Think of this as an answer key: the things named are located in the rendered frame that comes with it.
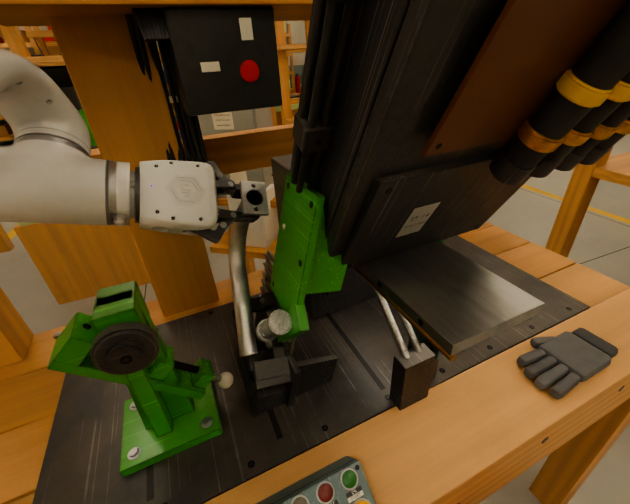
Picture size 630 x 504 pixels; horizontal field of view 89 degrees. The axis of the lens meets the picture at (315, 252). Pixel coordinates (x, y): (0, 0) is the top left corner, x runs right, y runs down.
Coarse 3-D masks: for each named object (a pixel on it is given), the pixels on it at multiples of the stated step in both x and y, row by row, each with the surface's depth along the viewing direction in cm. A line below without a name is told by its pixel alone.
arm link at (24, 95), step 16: (0, 64) 28; (16, 64) 31; (32, 64) 33; (0, 80) 28; (16, 80) 31; (32, 80) 33; (48, 80) 35; (0, 96) 34; (16, 96) 35; (32, 96) 35; (48, 96) 36; (64, 96) 38; (0, 112) 37; (16, 112) 37; (32, 112) 37; (48, 112) 38; (64, 112) 39; (16, 128) 38; (32, 128) 38; (48, 128) 38; (64, 128) 39; (80, 128) 41; (80, 144) 41
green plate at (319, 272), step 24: (288, 192) 50; (312, 192) 43; (288, 216) 50; (312, 216) 43; (288, 240) 50; (312, 240) 44; (288, 264) 50; (312, 264) 47; (336, 264) 49; (288, 288) 51; (312, 288) 50; (336, 288) 52
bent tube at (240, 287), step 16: (240, 192) 49; (256, 192) 51; (256, 208) 50; (240, 224) 56; (240, 240) 58; (240, 256) 59; (240, 272) 58; (240, 288) 57; (240, 304) 56; (240, 320) 55; (240, 336) 55; (240, 352) 54; (256, 352) 55
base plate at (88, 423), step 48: (528, 288) 81; (192, 336) 73; (336, 336) 71; (384, 336) 70; (528, 336) 68; (96, 384) 63; (240, 384) 61; (336, 384) 60; (384, 384) 60; (432, 384) 59; (96, 432) 55; (240, 432) 53; (288, 432) 53; (336, 432) 53; (48, 480) 49; (96, 480) 48; (144, 480) 48; (192, 480) 48; (240, 480) 47
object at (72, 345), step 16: (80, 320) 42; (64, 336) 41; (80, 336) 40; (64, 352) 40; (80, 352) 41; (48, 368) 40; (64, 368) 41; (80, 368) 42; (96, 368) 43; (160, 368) 48; (176, 368) 51; (192, 368) 52; (208, 368) 54; (128, 384) 46; (160, 384) 48; (176, 384) 50; (192, 384) 52
